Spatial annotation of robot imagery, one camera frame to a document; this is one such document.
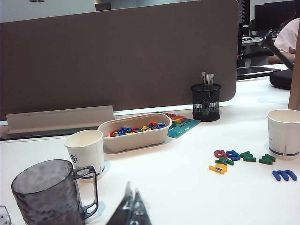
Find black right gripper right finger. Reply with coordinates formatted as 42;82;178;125
130;189;153;225

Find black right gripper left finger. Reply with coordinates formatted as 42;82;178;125
106;181;133;225

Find white paper cup blue print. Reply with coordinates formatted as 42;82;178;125
267;109;300;160
64;129;105;183

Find yellow plastic letter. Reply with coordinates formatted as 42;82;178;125
208;163;228;174

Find teal letter packaging card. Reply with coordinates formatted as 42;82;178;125
166;117;202;138

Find green plastic letter y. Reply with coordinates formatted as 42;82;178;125
215;156;235;166

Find blue plastic letter g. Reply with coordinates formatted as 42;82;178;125
225;150;241;161

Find green plastic letter w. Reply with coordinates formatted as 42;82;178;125
240;151;257;162
258;153;276;165

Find blue plastic letter m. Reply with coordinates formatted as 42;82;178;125
272;170;298;182

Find beige oval pulp tray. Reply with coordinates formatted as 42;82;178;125
97;112;173;153

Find heap of coloured plastic letters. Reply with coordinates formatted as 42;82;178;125
107;121;166;138

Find grey translucent textured mug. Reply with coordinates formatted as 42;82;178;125
11;159;99;225

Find packaged red yellow green letters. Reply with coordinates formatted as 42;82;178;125
164;112;186;125

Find clear plastic rectangular box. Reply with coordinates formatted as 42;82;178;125
0;205;12;225

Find black mesh pen holder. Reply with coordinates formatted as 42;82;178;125
190;83;222;122

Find brown desk partition panel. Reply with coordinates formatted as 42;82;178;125
0;0;239;121

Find black flat tablet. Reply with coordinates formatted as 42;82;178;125
236;67;281;77

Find black zip pouch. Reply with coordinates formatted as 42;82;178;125
269;69;293;90

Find brown cardboard box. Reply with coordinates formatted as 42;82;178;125
288;50;300;111

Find black trumpet-shaped rod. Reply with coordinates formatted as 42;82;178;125
260;30;295;71

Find person in pink shirt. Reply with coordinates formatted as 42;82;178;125
273;17;300;64

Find black computer monitor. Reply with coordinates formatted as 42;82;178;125
254;3;300;32

